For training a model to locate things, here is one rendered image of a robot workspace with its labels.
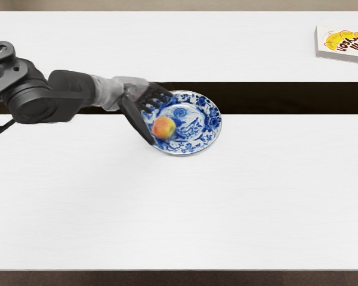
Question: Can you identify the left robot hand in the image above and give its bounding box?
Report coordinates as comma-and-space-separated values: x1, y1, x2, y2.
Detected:
92, 75, 174, 147

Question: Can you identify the blue and white patterned plate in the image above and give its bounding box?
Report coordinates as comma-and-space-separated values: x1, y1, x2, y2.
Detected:
140, 90, 223, 157

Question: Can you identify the orange-red apple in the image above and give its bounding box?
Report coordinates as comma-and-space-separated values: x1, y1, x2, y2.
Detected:
152, 116, 177, 139

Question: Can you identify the white book with yellow print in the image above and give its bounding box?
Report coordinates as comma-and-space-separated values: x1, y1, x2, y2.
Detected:
314, 25, 358, 66

